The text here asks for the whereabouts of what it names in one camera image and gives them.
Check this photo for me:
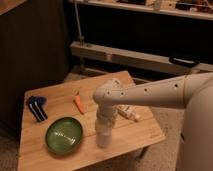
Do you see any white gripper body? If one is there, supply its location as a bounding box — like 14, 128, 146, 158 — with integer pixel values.
95, 114, 117, 134

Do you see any white ceramic cup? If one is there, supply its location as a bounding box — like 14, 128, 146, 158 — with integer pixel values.
96, 133, 112, 148

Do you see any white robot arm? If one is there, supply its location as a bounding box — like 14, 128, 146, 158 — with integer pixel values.
93, 72, 213, 171

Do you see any green ceramic bowl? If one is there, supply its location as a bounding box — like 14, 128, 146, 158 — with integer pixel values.
45, 117, 83, 155

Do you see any orange toy carrot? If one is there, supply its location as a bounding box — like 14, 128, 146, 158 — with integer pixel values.
73, 92, 85, 114

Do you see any wooden folding table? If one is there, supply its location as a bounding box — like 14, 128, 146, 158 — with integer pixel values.
18, 71, 165, 171

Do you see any metal stand pole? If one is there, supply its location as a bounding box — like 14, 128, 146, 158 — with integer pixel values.
73, 0, 84, 46

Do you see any grey case with handle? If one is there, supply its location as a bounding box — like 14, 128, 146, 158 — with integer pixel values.
70, 41, 213, 75

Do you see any cluttered wall shelf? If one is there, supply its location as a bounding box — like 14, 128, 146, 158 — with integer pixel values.
68, 0, 213, 21

